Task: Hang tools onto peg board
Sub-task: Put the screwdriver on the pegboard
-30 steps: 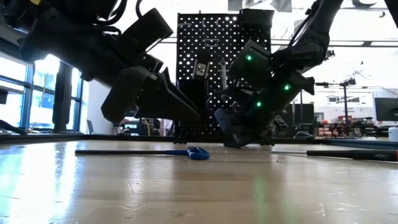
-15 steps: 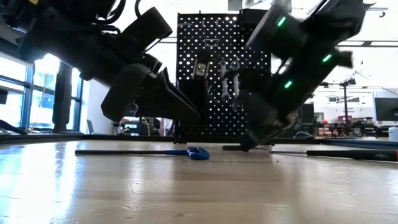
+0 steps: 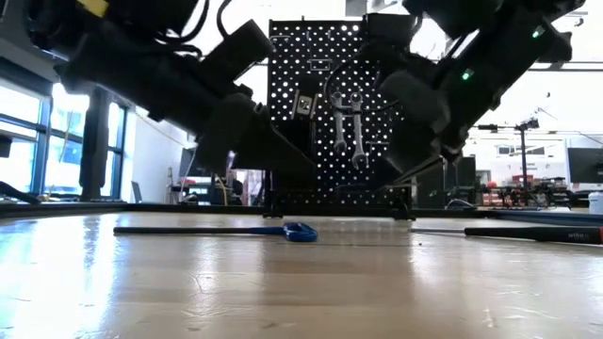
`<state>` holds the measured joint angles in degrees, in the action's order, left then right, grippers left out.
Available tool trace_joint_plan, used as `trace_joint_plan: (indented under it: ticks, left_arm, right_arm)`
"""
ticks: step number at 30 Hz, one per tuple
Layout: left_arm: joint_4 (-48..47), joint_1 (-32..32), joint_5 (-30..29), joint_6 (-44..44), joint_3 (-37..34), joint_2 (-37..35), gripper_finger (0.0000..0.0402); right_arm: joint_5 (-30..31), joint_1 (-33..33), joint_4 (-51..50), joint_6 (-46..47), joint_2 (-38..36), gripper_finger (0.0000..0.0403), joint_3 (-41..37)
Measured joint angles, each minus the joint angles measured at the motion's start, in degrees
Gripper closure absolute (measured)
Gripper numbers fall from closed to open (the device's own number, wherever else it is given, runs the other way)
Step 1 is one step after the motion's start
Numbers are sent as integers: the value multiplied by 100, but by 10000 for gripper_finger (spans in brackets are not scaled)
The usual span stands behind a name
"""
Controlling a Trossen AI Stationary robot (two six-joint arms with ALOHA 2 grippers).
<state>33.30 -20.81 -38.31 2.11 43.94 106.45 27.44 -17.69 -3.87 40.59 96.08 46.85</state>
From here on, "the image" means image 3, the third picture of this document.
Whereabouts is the large chrome combination wrench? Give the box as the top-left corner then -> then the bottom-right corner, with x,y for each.
349,91 -> 369,170

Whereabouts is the blue T-handle hex key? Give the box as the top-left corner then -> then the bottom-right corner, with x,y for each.
112,221 -> 319,243

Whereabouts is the black metal pegboard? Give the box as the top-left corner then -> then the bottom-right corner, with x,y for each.
266,18 -> 416,221

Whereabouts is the black aluminium table frame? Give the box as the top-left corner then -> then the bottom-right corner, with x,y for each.
0,181 -> 603,220

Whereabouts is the yellow tag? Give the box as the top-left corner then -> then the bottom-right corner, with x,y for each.
77,0 -> 110,18

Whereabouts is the wide black pegboard bin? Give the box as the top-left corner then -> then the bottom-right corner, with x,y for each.
365,12 -> 418,48

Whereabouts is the small chrome combination wrench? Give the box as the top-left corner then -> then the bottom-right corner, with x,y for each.
329,89 -> 349,153

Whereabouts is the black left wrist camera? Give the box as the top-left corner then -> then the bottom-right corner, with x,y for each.
200,18 -> 275,93

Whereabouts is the black building column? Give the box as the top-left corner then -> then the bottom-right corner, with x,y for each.
78,87 -> 115,202

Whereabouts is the black metal stand rig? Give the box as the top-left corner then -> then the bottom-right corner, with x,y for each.
475,117 -> 542,207

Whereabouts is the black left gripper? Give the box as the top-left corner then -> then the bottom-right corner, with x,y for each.
197,91 -> 321,188

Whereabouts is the white container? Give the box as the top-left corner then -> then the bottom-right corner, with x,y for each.
587,190 -> 603,216

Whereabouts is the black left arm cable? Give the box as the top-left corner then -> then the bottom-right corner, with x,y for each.
157,0 -> 236,48

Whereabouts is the black and red screwdriver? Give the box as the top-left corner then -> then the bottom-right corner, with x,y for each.
409,225 -> 603,245

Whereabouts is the person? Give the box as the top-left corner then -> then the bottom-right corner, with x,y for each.
228,176 -> 245,206

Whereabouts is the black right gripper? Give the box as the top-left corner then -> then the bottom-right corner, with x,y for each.
376,70 -> 451,186

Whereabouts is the black computer monitor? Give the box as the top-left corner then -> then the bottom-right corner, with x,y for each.
178,149 -> 222,195
566,146 -> 603,186

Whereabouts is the black cabinet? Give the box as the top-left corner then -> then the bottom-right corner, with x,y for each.
442,157 -> 478,209

